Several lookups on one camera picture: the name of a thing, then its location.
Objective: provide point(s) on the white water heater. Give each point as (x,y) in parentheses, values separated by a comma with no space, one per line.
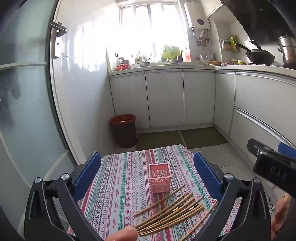
(196,16)

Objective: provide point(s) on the person's right hand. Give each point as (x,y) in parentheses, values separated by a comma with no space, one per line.
(281,215)

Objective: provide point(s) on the black range hood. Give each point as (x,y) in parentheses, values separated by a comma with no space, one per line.
(266,20)

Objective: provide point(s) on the pink perforated plastic basket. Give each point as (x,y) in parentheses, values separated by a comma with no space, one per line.
(159,183)

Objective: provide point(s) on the kitchen window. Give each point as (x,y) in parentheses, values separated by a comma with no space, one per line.
(150,27)

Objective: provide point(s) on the patterned striped tablecloth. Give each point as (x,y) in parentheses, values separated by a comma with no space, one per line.
(120,176)

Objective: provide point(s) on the frosted glass door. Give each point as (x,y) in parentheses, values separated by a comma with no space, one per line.
(23,104)

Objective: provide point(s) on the yellow-green plastic bag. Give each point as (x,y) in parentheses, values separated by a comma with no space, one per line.
(170,52)

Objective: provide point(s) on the bunch of wooden chopsticks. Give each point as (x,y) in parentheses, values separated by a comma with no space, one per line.
(166,213)

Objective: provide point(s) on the small metal pot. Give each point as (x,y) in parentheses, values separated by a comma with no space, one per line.
(145,64)

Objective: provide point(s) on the stainless steel stock pot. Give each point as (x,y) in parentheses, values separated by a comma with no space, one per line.
(288,51)

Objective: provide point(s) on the red bowl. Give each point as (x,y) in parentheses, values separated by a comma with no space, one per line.
(122,67)

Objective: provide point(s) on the wall rack with packets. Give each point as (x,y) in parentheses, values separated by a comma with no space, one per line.
(229,44)

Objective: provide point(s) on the white wall cabinet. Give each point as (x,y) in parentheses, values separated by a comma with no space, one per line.
(215,10)

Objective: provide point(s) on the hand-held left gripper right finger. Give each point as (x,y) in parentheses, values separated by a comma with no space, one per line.
(205,173)

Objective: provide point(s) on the brown red-lined trash bin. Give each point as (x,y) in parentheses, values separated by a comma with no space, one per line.
(123,132)

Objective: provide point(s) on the dark green floor mat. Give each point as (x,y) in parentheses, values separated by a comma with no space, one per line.
(159,140)
(203,138)

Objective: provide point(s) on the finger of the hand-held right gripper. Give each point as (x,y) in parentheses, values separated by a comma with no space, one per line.
(288,150)
(255,147)

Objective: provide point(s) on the person's left hand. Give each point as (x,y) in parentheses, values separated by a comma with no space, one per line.
(122,234)

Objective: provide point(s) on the black wok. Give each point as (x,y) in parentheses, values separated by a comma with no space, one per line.
(260,58)

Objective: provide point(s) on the clear plastic bottle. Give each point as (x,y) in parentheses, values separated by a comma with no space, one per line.
(211,55)

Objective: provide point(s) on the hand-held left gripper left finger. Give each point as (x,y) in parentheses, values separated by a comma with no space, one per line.
(89,173)

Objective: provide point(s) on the yellow lidded container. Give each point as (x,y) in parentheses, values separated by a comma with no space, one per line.
(241,62)

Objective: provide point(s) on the white kitchen base cabinets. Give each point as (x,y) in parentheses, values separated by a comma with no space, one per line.
(166,97)

